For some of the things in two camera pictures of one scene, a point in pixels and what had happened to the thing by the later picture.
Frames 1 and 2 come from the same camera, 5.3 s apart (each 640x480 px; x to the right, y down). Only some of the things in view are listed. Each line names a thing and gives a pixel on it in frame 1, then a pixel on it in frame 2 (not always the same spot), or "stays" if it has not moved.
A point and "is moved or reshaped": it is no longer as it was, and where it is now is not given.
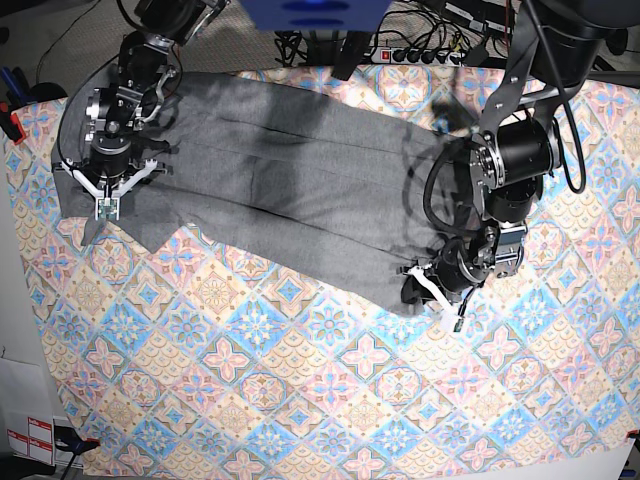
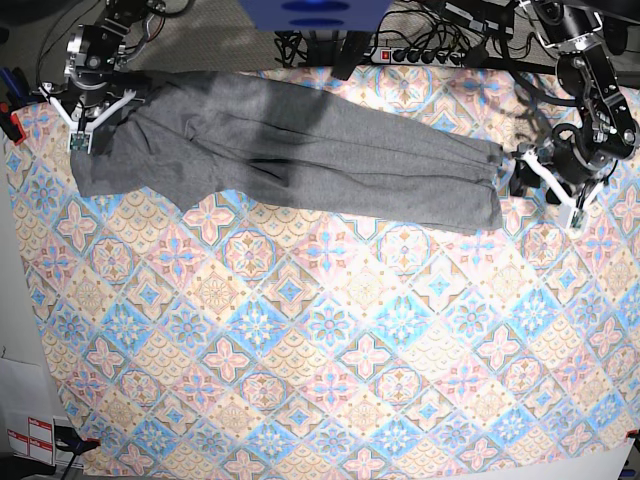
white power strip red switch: [381, 54] stays
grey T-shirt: [317, 176] is moved or reshaped
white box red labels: [27, 423] stays
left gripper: [109, 158] -> [91, 87]
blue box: [318, 15] stays
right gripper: [462, 265] -> [573, 158]
